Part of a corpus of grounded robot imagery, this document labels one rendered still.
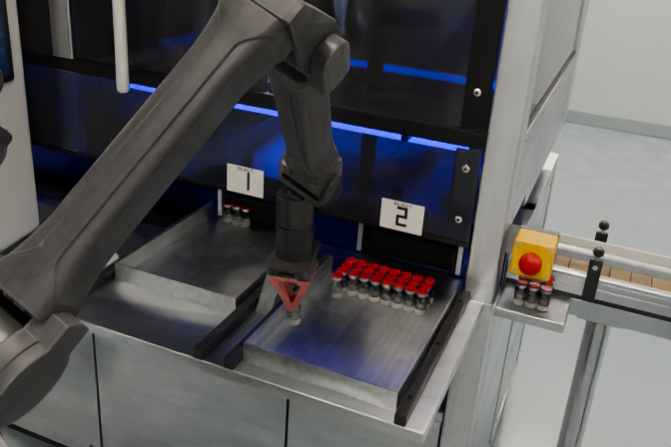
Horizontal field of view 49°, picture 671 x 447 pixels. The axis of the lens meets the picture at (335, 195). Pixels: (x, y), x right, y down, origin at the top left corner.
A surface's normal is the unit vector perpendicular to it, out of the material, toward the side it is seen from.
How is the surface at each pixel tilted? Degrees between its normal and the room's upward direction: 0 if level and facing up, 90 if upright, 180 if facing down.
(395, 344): 0
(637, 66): 90
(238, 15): 53
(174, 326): 0
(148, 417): 90
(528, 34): 90
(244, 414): 90
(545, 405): 0
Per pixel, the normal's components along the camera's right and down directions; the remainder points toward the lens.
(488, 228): -0.39, 0.34
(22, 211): 0.97, 0.15
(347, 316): 0.07, -0.92
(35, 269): -0.08, -0.25
